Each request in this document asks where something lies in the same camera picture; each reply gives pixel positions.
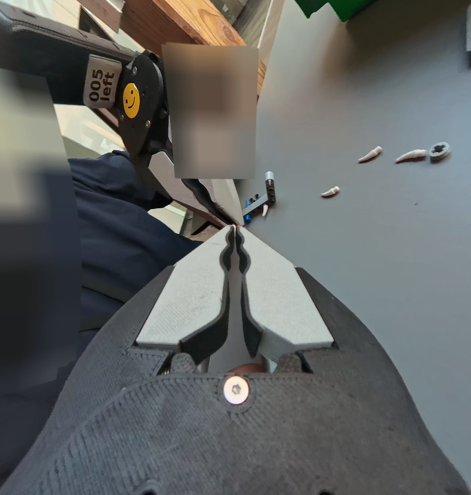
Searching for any person's left forearm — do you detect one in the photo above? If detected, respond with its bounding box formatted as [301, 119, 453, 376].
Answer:
[67, 149, 175, 218]

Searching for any grey bent lego beam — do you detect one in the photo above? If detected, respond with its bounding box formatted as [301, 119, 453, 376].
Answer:
[241, 171, 277, 226]

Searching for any person's torso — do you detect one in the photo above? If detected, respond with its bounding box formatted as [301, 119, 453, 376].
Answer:
[78, 201, 206, 349]

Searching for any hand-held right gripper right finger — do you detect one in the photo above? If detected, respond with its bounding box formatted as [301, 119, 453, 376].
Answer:
[236, 226, 335, 366]

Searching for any wooden post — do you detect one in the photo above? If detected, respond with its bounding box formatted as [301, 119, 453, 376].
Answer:
[119, 0, 268, 98]

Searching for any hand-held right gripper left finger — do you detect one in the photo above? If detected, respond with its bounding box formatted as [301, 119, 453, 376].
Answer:
[135, 225, 235, 363]

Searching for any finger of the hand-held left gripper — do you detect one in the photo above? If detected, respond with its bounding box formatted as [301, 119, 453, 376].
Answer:
[209, 178, 244, 226]
[147, 150, 235, 227]

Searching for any green plastic bin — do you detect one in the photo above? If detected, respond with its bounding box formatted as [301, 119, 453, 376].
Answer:
[294, 0, 380, 22]

